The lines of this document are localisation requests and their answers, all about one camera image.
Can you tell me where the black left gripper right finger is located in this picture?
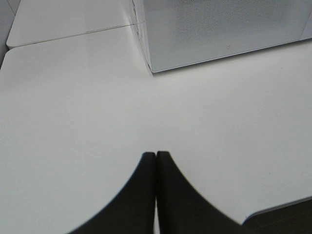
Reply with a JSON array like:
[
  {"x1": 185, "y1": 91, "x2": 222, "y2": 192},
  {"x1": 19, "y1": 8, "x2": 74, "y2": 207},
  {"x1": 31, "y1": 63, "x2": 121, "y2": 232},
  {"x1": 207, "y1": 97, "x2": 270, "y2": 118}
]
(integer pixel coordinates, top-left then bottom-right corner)
[{"x1": 156, "y1": 151, "x2": 244, "y2": 234}]

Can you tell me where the white microwave door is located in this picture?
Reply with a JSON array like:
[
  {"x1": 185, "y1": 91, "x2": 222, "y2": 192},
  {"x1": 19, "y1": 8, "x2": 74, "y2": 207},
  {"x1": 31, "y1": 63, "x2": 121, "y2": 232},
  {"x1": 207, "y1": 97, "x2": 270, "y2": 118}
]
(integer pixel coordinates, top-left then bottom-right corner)
[{"x1": 143, "y1": 0, "x2": 312, "y2": 72}]

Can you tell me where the white microwave oven body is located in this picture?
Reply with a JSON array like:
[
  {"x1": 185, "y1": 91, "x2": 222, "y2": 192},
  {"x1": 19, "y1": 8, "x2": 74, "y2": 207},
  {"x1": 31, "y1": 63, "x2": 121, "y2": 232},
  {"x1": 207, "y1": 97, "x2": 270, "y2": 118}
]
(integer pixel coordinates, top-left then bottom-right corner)
[{"x1": 130, "y1": 0, "x2": 152, "y2": 71}]

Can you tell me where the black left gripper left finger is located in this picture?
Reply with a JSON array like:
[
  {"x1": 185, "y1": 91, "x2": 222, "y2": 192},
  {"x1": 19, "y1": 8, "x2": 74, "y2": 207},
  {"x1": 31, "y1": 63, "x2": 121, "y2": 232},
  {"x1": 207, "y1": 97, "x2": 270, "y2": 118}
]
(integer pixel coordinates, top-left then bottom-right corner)
[{"x1": 71, "y1": 152, "x2": 156, "y2": 234}]

